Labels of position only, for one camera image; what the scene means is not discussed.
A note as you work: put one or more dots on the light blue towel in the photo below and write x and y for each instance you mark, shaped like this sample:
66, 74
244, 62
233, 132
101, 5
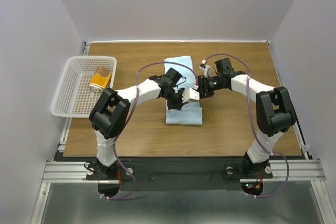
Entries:
191, 113

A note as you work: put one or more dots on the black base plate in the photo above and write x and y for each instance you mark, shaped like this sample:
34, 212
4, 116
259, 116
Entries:
182, 173

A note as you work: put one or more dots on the white plastic basket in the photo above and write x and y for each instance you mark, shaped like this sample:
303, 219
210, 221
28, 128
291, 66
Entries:
74, 98

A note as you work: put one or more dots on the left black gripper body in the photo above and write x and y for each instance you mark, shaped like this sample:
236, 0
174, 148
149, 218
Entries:
174, 99

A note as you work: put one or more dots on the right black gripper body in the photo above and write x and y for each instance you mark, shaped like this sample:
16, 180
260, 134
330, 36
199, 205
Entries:
210, 85

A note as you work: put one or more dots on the aluminium frame rail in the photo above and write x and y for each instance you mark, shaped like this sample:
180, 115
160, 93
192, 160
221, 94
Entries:
299, 170

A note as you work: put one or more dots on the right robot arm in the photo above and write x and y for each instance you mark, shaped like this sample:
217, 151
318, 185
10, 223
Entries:
274, 110

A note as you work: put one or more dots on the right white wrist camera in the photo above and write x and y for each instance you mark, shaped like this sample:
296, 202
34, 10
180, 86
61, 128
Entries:
207, 69

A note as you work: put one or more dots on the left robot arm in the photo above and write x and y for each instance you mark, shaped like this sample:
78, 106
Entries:
114, 108

